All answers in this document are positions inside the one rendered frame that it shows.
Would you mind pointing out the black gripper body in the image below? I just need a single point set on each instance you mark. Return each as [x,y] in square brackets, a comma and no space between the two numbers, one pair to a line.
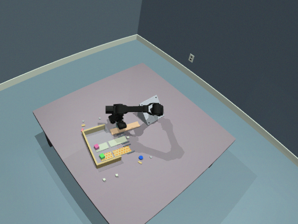
[121,123]

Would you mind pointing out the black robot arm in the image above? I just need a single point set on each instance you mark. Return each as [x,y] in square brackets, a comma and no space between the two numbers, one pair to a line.
[120,109]

